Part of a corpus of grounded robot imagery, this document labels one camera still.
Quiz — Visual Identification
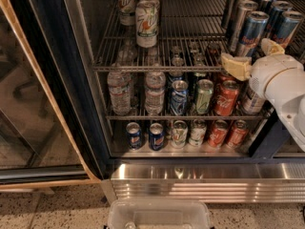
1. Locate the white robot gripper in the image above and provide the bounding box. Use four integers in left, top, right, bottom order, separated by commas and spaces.
221, 38, 305, 100

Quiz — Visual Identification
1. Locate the blue Red Bull can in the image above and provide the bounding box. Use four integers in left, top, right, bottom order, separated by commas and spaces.
235, 10, 269, 57

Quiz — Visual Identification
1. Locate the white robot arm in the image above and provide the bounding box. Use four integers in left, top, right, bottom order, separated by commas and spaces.
221, 38, 305, 151

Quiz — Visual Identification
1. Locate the red Coca-Cola can middle shelf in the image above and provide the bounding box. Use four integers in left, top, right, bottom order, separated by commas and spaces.
213, 80, 239, 116

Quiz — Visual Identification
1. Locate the white blue can middle shelf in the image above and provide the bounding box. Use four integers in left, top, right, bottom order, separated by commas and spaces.
241, 87, 265, 115

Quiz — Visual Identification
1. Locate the right front Red Bull can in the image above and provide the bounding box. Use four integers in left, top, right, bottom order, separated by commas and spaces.
272, 10, 304, 48

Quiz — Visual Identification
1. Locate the silver red bull can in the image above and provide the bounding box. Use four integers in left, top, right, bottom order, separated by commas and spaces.
221, 0, 234, 29
226, 0, 252, 39
228, 1, 258, 53

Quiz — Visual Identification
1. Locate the rear silver Red Bull can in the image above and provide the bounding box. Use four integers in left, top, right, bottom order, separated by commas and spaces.
221, 0, 234, 29

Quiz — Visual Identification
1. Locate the green Sprite can middle shelf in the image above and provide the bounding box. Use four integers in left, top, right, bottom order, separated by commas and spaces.
194, 79, 214, 115

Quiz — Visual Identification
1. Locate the right Coca-Cola can bottom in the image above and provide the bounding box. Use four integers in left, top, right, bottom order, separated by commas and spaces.
226, 119, 249, 149

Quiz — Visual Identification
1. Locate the coca-cola can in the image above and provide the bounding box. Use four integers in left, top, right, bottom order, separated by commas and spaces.
226, 119, 249, 149
208, 120, 229, 148

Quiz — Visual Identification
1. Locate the blue Pepsi can middle shelf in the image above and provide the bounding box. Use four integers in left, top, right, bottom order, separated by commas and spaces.
170, 80, 189, 115

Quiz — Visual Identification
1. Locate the left Coca-Cola can bottom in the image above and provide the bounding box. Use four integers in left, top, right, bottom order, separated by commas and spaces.
208, 120, 229, 148

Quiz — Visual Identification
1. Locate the right 7up can bottom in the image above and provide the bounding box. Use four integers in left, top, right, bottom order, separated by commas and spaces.
189, 119, 207, 147

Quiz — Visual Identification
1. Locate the left 7up can bottom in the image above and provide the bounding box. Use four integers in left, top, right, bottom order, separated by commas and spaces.
171, 120, 188, 148

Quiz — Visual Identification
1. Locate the front white 7up can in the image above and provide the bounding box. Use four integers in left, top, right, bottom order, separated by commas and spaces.
135, 2, 158, 48

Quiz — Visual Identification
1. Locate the middle 7up can behind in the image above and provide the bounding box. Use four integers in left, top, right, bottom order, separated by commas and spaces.
139, 0, 161, 11

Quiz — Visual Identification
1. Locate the right Pepsi can bottom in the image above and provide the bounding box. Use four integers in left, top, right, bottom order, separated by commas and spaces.
149, 123, 164, 151

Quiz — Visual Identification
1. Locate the pepsi can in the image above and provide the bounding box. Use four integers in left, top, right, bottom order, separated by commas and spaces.
126, 122, 142, 150
149, 123, 164, 151

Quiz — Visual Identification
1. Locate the stainless steel fridge base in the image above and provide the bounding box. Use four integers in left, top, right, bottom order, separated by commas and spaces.
101, 163, 305, 203

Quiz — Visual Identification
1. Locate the left rear 7up can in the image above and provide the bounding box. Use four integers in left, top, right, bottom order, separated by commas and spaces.
118, 0, 136, 26

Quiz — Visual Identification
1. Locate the left Pepsi can bottom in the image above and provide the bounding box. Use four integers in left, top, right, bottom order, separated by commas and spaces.
126, 122, 142, 150

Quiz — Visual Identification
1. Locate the open glass fridge door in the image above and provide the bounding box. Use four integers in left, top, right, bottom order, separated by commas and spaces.
0, 0, 108, 191

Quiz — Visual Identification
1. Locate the right clear water bottle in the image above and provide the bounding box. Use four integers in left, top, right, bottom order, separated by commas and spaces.
144, 46, 167, 115

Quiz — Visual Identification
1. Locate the clear water bottle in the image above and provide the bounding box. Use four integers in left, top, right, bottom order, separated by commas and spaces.
107, 39, 137, 115
144, 46, 167, 115

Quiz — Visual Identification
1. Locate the left clear water bottle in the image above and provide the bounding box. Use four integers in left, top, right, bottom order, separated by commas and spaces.
107, 39, 137, 115

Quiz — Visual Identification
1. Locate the clear plastic bin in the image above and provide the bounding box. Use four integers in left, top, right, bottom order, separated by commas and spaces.
107, 198, 211, 229

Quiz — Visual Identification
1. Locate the top wire shelf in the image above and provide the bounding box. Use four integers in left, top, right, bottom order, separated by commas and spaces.
91, 0, 305, 73

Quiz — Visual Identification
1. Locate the wire shelf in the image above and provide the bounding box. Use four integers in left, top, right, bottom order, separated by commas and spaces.
106, 109, 271, 120
91, 0, 305, 73

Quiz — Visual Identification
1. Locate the middle wire shelf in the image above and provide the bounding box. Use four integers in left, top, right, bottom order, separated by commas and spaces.
106, 109, 271, 120

